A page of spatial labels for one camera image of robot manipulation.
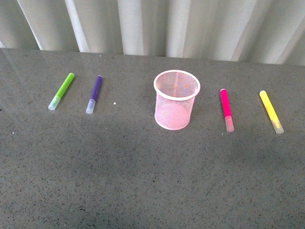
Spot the pink highlighter pen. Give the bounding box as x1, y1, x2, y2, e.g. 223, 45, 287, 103
220, 89, 234, 133

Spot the pink mesh cup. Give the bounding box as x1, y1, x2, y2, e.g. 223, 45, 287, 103
153, 70, 201, 130

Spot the white pleated curtain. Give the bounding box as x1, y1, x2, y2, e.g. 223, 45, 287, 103
0, 0, 305, 65

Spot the yellow highlighter pen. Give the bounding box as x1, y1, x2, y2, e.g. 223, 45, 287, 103
259, 90, 284, 134

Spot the purple highlighter pen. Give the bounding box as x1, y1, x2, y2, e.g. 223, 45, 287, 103
86, 75, 103, 114

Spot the green highlighter pen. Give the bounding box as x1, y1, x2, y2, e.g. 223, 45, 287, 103
48, 73, 75, 111

